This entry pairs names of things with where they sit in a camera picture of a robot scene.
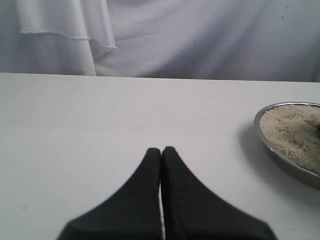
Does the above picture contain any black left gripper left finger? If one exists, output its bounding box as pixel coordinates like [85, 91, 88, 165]
[58, 148, 163, 240]

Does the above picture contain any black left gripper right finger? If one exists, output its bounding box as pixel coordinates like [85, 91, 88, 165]
[161, 146, 277, 240]

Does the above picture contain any round steel rice plate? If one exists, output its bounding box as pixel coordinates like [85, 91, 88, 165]
[253, 102, 320, 189]

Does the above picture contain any white backdrop curtain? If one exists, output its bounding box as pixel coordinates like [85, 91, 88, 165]
[0, 0, 320, 82]

